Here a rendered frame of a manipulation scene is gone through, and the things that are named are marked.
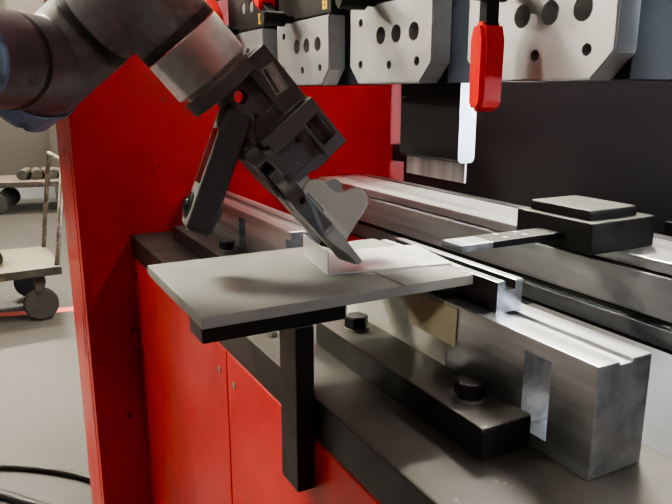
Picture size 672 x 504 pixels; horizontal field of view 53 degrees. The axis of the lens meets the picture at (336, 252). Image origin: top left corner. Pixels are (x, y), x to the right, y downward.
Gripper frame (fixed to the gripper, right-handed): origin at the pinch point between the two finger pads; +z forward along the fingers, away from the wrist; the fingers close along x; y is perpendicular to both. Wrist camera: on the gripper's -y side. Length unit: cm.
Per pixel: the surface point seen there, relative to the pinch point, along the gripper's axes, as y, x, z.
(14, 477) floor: -109, 146, 40
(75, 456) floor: -96, 153, 51
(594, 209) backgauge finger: 25.8, 1.3, 18.6
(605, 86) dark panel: 54, 31, 24
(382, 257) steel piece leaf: 3.2, -0.2, 3.9
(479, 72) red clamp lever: 15.4, -16.3, -9.2
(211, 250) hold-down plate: -11, 50, 4
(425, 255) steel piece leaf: 6.7, -0.8, 6.8
